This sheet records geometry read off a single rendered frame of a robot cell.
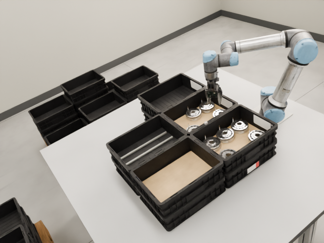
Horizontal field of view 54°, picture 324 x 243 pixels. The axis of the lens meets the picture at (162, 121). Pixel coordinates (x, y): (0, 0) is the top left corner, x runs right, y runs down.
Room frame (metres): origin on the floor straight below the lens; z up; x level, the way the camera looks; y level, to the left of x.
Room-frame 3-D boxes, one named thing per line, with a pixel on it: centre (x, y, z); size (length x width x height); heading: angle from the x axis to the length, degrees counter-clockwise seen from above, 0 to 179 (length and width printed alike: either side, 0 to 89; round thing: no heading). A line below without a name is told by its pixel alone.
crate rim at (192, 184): (1.16, -0.02, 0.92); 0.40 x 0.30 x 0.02; 116
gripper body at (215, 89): (1.57, -0.33, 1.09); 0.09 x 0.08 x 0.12; 156
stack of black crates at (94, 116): (2.62, 0.52, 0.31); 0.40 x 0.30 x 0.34; 117
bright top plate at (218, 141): (1.34, -0.25, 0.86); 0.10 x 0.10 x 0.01
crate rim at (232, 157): (1.33, -0.37, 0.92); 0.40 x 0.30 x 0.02; 116
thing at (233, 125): (1.44, -0.45, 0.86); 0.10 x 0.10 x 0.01
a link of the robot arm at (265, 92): (1.61, -0.71, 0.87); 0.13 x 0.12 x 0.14; 165
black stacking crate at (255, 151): (1.33, -0.37, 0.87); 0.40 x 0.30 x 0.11; 116
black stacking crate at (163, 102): (1.87, -0.11, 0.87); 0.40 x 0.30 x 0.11; 116
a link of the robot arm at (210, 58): (1.58, -0.34, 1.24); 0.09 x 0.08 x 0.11; 75
